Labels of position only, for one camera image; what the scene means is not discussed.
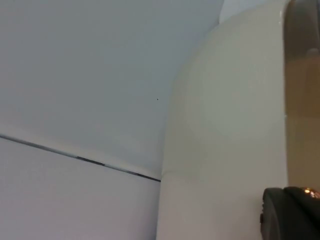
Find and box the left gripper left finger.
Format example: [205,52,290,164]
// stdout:
[259,187,298,240]

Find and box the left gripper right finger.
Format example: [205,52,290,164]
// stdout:
[283,186,320,240]

